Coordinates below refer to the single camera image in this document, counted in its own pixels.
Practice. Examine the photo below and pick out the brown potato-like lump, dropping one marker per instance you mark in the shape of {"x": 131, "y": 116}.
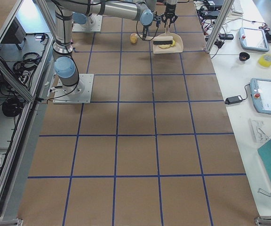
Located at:
{"x": 133, "y": 38}

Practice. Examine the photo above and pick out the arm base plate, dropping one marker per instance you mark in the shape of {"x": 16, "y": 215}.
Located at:
{"x": 86, "y": 24}
{"x": 75, "y": 95}

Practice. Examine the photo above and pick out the yellow tape roll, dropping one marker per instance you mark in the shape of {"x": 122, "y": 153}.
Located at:
{"x": 265, "y": 60}

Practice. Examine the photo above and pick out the teach pendant near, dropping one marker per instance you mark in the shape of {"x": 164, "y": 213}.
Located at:
{"x": 261, "y": 95}

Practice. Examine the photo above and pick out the beige plastic dustpan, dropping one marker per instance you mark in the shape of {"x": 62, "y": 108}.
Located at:
{"x": 178, "y": 48}

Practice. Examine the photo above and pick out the aluminium frame post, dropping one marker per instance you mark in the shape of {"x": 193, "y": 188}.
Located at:
{"x": 219, "y": 22}

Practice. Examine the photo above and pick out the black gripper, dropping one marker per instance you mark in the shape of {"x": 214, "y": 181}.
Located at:
{"x": 170, "y": 9}
{"x": 145, "y": 31}

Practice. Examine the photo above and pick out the black power adapter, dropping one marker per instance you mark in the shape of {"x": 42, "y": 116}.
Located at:
{"x": 233, "y": 100}

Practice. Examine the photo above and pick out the teach pendant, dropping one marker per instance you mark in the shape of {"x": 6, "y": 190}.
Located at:
{"x": 261, "y": 95}
{"x": 253, "y": 39}

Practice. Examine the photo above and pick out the teach pendant far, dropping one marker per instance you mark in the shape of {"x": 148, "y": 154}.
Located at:
{"x": 253, "y": 39}

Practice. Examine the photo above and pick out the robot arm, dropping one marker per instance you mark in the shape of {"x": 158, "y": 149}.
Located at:
{"x": 171, "y": 4}
{"x": 142, "y": 11}

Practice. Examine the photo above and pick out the beige hand brush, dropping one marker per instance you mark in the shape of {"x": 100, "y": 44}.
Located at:
{"x": 164, "y": 39}

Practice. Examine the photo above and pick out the small black bowl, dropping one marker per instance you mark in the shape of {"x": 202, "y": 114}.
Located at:
{"x": 243, "y": 56}

